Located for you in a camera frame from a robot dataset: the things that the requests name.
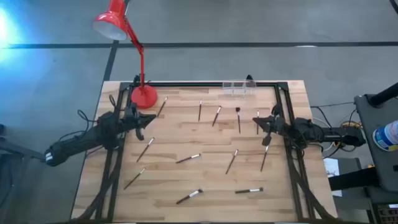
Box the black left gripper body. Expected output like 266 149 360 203
123 112 146 131

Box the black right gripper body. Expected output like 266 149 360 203
266 115 285 134

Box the makeup brush with black head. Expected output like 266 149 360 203
235 106 242 134

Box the makeup brush with pale head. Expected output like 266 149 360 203
211 105 223 127

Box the thick makeup brush silver ferrule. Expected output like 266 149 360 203
175 189 204 205
234 187 264 195

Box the red desk lamp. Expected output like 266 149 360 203
92 0 159 110

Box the clear acrylic brush organizer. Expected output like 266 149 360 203
222 79 257 97

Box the white paper sheet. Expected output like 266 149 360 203
323 157 343 197

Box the black cart base beam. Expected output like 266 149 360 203
328 167 381 191

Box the white and blue canister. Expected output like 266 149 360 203
372 120 398 152

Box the black pole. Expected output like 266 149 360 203
368 82 398 106

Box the black floor stand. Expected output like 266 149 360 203
0 124 50 224

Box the dark grey cart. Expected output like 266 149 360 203
354 93 398 192

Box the black computer case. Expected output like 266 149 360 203
366 185 398 224

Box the black aluminium table frame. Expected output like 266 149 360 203
74 81 335 223

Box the black cable bundle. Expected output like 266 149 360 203
290 155 335 222
77 167 121 222

